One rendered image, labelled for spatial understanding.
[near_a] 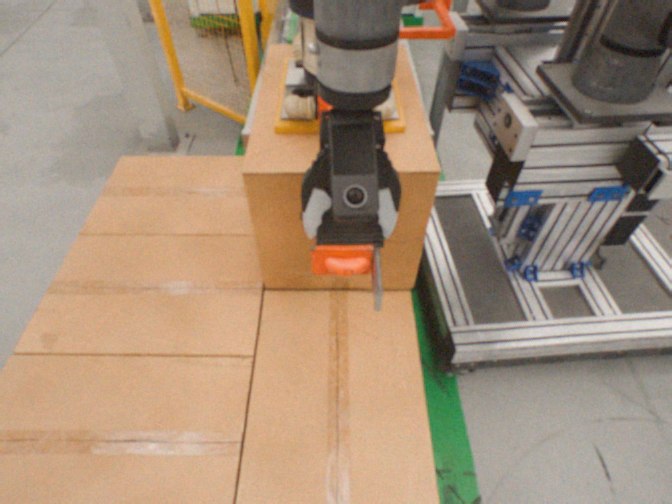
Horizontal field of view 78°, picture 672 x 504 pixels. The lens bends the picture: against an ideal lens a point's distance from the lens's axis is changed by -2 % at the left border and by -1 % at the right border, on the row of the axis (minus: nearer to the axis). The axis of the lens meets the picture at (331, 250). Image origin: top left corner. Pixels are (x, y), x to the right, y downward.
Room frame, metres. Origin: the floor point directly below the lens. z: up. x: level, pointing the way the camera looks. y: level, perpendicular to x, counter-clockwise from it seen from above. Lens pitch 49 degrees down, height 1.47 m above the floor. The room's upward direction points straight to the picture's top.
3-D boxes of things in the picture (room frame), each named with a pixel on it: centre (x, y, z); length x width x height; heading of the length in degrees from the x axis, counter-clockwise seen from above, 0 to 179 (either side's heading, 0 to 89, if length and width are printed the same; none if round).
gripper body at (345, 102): (0.40, -0.02, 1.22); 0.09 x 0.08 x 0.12; 0
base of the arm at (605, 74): (0.84, -0.59, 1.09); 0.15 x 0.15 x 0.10
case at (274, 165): (0.97, -0.02, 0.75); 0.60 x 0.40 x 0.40; 0
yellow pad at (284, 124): (0.97, 0.08, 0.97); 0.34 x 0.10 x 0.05; 0
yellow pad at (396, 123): (0.97, -0.11, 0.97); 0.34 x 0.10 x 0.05; 0
